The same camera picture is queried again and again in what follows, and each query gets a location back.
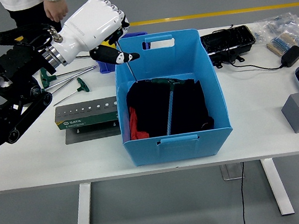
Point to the grey under-table bracket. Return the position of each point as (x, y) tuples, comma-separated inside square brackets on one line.
[(230, 173)]

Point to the green steel SATA tool stand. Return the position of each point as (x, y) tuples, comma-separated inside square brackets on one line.
[(89, 120)]

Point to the white table leg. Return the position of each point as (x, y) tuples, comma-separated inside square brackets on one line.
[(277, 186), (84, 213)]

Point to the person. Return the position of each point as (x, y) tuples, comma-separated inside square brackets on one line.
[(27, 15)]

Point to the red cloth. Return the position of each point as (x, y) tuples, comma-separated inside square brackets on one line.
[(134, 125)]

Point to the taped resistor bundle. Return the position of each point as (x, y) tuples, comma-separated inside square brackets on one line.
[(280, 43)]

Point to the black plastic case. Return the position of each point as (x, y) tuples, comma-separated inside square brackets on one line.
[(228, 41)]

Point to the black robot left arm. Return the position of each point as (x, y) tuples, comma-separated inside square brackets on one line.
[(0, 121)]

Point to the small dark blue bin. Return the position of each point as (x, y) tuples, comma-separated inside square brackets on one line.
[(104, 66)]

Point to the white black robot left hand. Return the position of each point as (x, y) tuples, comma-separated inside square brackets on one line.
[(87, 28)]

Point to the large light blue plastic box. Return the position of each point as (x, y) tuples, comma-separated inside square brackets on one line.
[(182, 149)]

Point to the person's left hand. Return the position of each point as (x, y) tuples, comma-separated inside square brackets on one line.
[(55, 9)]

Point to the clear plastic parts bags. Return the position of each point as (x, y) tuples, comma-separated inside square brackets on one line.
[(282, 23)]

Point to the black power adapter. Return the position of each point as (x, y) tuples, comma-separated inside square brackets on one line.
[(292, 55)]

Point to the black cloth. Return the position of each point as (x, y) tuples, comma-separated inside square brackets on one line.
[(149, 109)]

